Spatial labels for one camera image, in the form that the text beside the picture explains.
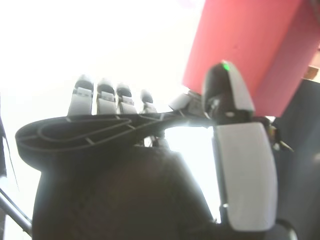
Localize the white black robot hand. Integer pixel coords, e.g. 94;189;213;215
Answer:
31;59;300;240

